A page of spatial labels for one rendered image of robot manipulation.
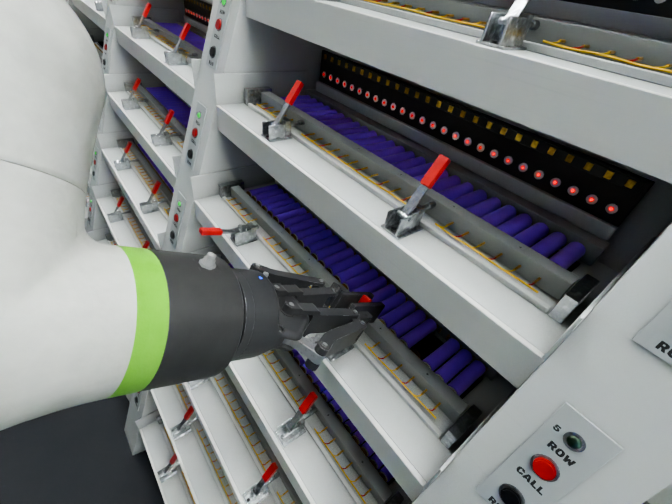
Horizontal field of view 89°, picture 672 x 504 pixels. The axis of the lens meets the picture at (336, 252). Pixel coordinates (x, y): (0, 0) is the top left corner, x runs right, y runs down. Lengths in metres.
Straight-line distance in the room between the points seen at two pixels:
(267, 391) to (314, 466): 0.14
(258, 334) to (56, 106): 0.18
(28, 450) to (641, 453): 1.36
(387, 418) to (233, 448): 0.42
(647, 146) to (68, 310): 0.35
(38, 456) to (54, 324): 1.20
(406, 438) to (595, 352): 0.22
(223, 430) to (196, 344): 0.58
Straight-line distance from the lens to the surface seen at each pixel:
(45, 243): 0.20
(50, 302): 0.20
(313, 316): 0.33
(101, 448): 1.38
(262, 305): 0.27
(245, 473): 0.78
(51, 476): 1.36
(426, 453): 0.44
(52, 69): 0.22
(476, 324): 0.33
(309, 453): 0.60
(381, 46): 0.43
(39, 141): 0.21
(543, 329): 0.34
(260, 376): 0.65
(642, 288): 0.30
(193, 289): 0.23
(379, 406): 0.44
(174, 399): 1.06
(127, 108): 1.21
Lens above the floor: 1.19
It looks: 25 degrees down
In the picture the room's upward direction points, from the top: 25 degrees clockwise
